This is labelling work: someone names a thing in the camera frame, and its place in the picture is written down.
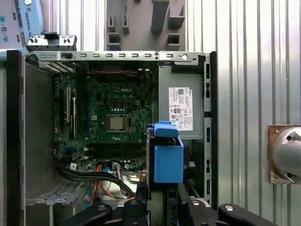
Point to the black open PC case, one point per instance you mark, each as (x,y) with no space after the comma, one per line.
(14,117)

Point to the hard disk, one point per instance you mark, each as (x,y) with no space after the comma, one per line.
(168,164)

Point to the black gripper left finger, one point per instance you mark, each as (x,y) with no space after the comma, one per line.
(141,212)

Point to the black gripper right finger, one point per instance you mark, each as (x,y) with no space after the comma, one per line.
(185,214)

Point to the metal CPU socket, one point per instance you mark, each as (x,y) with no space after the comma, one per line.
(128,123)

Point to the grey parts rack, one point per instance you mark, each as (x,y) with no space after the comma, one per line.
(138,23)

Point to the metal disk bay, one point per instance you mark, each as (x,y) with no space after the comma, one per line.
(54,200)

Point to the pale blue teach pendant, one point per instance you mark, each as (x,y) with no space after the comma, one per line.
(33,18)

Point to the green motherboard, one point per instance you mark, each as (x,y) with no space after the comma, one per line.
(105,99)

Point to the black RAM slot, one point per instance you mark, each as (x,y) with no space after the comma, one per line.
(113,156)
(113,147)

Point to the silver CPU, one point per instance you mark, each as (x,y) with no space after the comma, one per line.
(117,123)

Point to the grey power supply unit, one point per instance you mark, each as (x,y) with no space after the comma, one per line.
(164,106)

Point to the square brown base plate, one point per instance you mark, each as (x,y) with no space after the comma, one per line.
(272,180)

